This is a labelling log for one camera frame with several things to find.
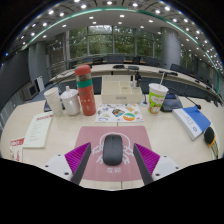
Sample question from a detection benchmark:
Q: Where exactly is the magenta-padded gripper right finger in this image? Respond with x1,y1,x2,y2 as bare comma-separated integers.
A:
132,143,181,186

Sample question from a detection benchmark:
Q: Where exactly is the red white magazine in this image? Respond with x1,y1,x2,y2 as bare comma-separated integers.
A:
9,137,26,163

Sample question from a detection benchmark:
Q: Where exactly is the white lidded ceramic mug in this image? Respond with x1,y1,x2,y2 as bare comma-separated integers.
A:
60,85,82,117

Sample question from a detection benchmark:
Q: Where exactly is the long curved conference desk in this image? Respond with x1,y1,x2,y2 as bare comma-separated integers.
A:
49,63,221,101

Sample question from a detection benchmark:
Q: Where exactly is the green white paper drink cup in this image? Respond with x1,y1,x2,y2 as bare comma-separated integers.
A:
147,70,170,115

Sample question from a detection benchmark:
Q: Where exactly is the white printed document sheet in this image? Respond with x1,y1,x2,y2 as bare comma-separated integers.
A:
22,111,54,149

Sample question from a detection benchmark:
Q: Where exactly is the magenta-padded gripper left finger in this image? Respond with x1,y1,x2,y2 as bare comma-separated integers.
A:
44,142,93,186

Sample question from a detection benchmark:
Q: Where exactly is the red thermos bottle green band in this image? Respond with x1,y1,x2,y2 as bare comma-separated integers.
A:
74,64,97,117

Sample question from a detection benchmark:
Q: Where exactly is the blue white book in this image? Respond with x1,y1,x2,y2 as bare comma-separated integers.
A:
171,105,212,141

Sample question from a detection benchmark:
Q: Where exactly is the group of dark office chairs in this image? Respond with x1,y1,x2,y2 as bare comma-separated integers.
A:
68,54,214,88

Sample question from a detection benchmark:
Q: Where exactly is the black handheld microphone orange band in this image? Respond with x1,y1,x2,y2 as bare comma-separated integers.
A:
203,126,220,160

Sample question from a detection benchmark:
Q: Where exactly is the black computer mouse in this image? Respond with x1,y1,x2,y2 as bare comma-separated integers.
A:
102,133,124,167

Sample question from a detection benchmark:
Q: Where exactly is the white colourful sticker sheet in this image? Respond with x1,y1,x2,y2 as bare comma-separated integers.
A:
95,103,145,124

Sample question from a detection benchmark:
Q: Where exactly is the pink printed mouse pad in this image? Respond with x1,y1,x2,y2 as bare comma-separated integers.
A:
73,125,155,183

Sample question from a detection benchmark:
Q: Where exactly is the white floor appliance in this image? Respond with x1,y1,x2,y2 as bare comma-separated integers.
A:
35,75,46,93

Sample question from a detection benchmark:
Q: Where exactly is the grey boxy floor unit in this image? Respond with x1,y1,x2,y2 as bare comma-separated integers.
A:
21,82,39,101

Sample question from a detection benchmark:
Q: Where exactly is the group of round ceiling lights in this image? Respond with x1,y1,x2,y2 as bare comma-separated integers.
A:
3,0,224,68

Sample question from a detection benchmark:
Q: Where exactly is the cream desk organizer box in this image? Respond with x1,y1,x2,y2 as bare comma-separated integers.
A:
100,74,144,105

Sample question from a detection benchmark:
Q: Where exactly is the stack of white paper cups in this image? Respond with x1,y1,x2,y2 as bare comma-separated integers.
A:
43,86,64,117

